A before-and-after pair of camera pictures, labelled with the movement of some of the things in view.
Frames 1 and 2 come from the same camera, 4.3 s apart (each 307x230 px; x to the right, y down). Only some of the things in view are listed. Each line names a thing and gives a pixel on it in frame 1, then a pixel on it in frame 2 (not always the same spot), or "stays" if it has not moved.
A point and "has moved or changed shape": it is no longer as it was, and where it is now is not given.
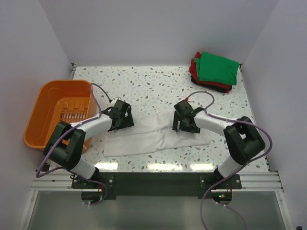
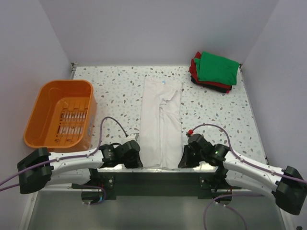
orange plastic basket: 72,101 stays
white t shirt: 149,132 has moved or changed shape
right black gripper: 191,129 to 185,162
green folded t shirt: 211,68 stays
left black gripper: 127,121 to 137,162
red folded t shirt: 193,71 stays
